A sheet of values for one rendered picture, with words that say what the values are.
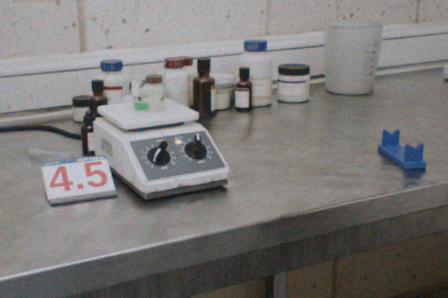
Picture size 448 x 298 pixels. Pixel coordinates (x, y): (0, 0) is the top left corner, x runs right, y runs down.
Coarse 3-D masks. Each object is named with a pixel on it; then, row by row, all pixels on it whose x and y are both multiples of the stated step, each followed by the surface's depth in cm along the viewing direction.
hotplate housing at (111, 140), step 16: (96, 128) 102; (112, 128) 97; (144, 128) 96; (160, 128) 97; (176, 128) 97; (192, 128) 97; (96, 144) 103; (112, 144) 96; (128, 144) 92; (112, 160) 97; (128, 160) 91; (224, 160) 94; (128, 176) 92; (144, 176) 88; (176, 176) 90; (192, 176) 91; (208, 176) 91; (224, 176) 93; (144, 192) 89; (160, 192) 89; (176, 192) 90
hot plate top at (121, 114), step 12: (108, 108) 101; (120, 108) 101; (168, 108) 101; (180, 108) 101; (120, 120) 94; (132, 120) 94; (144, 120) 94; (156, 120) 95; (168, 120) 95; (180, 120) 96; (192, 120) 97
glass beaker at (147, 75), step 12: (132, 60) 97; (144, 60) 101; (156, 60) 101; (132, 72) 98; (144, 72) 97; (156, 72) 97; (132, 84) 99; (144, 84) 97; (156, 84) 98; (132, 96) 99; (144, 96) 98; (156, 96) 98; (132, 108) 100; (144, 108) 98; (156, 108) 98
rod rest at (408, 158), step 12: (384, 132) 107; (396, 132) 107; (384, 144) 107; (396, 144) 108; (408, 144) 99; (420, 144) 99; (396, 156) 102; (408, 156) 100; (420, 156) 100; (408, 168) 99; (420, 168) 100
